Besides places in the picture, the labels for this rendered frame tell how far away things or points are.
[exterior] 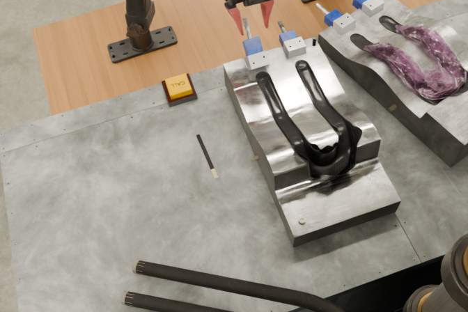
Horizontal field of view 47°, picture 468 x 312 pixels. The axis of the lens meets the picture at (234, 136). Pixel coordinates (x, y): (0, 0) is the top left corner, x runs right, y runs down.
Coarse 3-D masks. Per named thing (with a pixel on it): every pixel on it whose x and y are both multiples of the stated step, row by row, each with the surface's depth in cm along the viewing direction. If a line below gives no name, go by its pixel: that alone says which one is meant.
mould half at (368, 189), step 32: (224, 64) 141; (288, 64) 140; (320, 64) 140; (256, 96) 136; (288, 96) 136; (256, 128) 131; (320, 128) 125; (288, 160) 120; (288, 192) 124; (320, 192) 124; (352, 192) 123; (384, 192) 123; (288, 224) 120; (320, 224) 120; (352, 224) 124
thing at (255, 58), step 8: (248, 24) 138; (248, 32) 138; (248, 40) 137; (256, 40) 138; (248, 48) 138; (256, 48) 138; (248, 56) 136; (256, 56) 137; (264, 56) 138; (248, 64) 139; (256, 64) 137; (264, 64) 137
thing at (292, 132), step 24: (264, 72) 139; (312, 72) 139; (264, 96) 136; (312, 96) 136; (288, 120) 131; (336, 120) 128; (312, 144) 120; (336, 144) 121; (312, 168) 126; (336, 168) 126
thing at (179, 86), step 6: (174, 78) 147; (180, 78) 146; (186, 78) 146; (168, 84) 146; (174, 84) 145; (180, 84) 145; (186, 84) 145; (168, 90) 146; (174, 90) 144; (180, 90) 144; (186, 90) 144; (174, 96) 144; (180, 96) 145
